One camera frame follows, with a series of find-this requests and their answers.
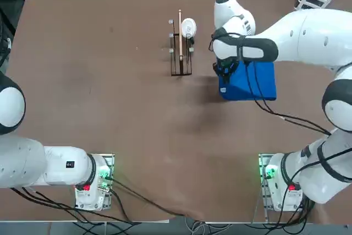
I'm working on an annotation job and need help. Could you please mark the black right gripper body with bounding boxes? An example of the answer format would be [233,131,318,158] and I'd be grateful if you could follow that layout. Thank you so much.
[213,58,239,76]

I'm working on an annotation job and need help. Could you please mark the blue towel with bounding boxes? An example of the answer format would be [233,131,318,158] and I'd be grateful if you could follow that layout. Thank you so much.
[218,61,277,102]

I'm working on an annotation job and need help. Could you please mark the black wire cup rack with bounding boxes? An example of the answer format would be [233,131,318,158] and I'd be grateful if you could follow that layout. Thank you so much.
[168,9,196,77]

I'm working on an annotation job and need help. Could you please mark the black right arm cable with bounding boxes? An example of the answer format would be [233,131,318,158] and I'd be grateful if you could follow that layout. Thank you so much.
[208,32,332,136]

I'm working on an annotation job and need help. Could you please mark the black left base cable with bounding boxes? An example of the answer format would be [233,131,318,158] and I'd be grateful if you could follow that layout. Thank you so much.
[109,177,199,219]

